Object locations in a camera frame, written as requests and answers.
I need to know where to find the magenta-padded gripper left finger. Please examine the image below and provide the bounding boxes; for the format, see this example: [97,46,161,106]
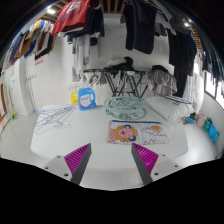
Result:
[42,143,92,186]

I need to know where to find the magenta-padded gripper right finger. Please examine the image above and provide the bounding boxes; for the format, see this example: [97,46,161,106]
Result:
[131,143,183,186]

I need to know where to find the white pillow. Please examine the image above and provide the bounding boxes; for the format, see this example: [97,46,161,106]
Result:
[144,95,195,124]

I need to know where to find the round pale blue drying hanger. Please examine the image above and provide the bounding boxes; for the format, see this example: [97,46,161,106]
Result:
[103,96,147,121]

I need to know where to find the blue detergent bottle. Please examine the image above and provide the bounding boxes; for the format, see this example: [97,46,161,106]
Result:
[77,82,98,112]

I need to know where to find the yellow bottle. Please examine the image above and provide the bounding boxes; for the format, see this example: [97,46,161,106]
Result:
[70,91,80,106]

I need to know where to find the pink bucket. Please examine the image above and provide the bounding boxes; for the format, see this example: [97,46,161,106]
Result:
[195,112,208,129]

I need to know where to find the teal plastic items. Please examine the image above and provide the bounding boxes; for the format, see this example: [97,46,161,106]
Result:
[203,117,220,144]

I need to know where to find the grey garment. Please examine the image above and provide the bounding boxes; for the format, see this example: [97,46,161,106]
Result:
[147,68,178,97]

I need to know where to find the black folding drying rack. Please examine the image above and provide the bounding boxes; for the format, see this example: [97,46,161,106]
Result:
[83,66,149,99]

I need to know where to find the black and white clothes heap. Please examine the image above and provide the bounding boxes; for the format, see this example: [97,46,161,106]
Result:
[105,56,134,71]

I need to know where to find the white hanging garments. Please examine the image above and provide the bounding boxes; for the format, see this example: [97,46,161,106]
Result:
[72,34,91,79]

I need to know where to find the long black hanging garments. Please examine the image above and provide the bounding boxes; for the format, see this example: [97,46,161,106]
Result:
[166,28,198,98]

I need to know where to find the row of colourful hanging clothes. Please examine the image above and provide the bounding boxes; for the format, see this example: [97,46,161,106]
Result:
[3,19,56,64]

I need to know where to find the red t-shirt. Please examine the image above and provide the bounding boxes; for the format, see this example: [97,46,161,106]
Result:
[50,0,91,37]

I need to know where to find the pile of wire hangers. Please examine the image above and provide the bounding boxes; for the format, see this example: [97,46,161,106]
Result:
[34,104,78,136]

